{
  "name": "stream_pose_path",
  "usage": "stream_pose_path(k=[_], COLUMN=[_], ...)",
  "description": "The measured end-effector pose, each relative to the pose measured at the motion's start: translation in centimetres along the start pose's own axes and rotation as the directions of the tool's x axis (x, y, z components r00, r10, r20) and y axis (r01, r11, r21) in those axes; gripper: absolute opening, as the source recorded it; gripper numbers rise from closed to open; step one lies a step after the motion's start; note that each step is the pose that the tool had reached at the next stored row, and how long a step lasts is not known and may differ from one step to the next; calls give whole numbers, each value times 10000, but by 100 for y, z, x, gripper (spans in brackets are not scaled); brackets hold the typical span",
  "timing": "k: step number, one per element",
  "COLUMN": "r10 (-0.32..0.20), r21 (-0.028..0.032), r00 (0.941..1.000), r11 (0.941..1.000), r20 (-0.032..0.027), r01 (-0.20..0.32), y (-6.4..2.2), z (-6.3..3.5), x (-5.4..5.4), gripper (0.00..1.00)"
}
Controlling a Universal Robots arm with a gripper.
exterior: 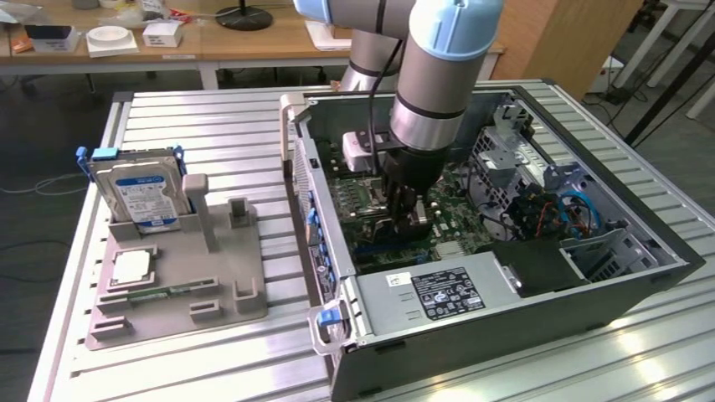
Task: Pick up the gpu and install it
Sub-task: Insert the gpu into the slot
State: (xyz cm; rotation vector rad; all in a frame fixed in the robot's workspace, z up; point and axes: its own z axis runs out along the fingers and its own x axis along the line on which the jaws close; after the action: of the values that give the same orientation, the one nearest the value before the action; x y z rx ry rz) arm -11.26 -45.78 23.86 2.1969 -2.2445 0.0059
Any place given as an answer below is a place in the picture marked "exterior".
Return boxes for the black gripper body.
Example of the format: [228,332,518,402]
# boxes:
[382,145,451,198]

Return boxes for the graphics card with metal bracket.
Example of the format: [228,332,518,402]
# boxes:
[340,210,437,253]

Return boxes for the CPU socket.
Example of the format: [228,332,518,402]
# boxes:
[359,173,394,213]

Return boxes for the green motherboard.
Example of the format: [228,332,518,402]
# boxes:
[326,144,497,276]

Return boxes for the blue expansion slot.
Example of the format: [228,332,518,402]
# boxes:
[354,243,430,259]

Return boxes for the metal disk bay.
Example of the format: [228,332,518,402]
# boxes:
[467,124,561,219]

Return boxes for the grey power supply unit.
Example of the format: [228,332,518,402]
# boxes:
[354,250,519,337]

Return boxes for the black plastic shroud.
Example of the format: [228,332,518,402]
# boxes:
[493,240,595,299]

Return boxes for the black open PC case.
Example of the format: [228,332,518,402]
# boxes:
[279,85,707,402]

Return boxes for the white paper stack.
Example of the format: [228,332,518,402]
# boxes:
[304,20,354,52]

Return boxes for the wooden cabinet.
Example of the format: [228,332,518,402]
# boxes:
[490,0,645,100]

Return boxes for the grey parts rack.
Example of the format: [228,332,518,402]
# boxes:
[86,173,272,351]

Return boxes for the wooden desk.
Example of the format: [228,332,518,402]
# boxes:
[0,0,507,79]

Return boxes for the hard disk in blue caddy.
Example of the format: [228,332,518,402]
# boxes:
[76,143,190,234]

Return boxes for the green RAM stick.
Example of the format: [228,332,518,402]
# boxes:
[127,282,198,303]

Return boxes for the black round lamp base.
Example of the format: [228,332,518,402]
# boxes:
[214,5,275,32]

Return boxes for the black slanted pole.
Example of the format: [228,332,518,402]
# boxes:
[623,39,715,147]

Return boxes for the silver CPU chip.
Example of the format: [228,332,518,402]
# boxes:
[111,250,155,287]

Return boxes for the small white printed box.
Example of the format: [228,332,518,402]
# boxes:
[142,20,186,49]

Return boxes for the white box with round dish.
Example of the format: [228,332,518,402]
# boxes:
[86,25,142,59]

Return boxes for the white box with dark lid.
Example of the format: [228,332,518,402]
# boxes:
[24,23,80,54]

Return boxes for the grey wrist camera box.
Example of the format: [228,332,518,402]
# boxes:
[340,131,405,173]

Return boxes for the black camera cable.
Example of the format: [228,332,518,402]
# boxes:
[364,36,409,178]

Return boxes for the blue data wire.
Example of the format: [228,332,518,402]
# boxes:
[557,189,603,240]

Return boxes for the white table frame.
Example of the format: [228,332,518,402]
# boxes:
[613,0,715,119]

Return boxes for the grey floor cable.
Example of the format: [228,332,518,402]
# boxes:
[0,174,92,196]

